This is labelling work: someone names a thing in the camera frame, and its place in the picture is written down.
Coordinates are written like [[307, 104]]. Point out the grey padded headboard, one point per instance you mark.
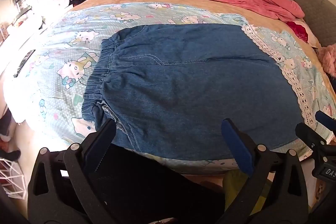
[[309, 1]]

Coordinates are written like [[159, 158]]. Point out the black remote control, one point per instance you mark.
[[25, 62]]

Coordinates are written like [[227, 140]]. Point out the black shoe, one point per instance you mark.
[[10, 155]]

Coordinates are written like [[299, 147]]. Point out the blue denim jeans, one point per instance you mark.
[[183, 82]]

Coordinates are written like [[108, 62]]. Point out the person's black trouser legs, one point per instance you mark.
[[157, 187]]

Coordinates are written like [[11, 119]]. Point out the cat printed blue blanket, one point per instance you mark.
[[78, 56]]

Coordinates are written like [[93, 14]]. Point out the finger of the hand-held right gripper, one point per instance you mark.
[[326, 120], [312, 138]]

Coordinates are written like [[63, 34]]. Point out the pink fluffy cloth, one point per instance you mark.
[[329, 58]]

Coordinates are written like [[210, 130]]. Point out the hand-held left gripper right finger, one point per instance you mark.
[[236, 145]]

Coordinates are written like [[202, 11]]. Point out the red pillow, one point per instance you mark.
[[298, 29]]

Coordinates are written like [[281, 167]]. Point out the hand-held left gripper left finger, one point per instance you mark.
[[99, 148]]

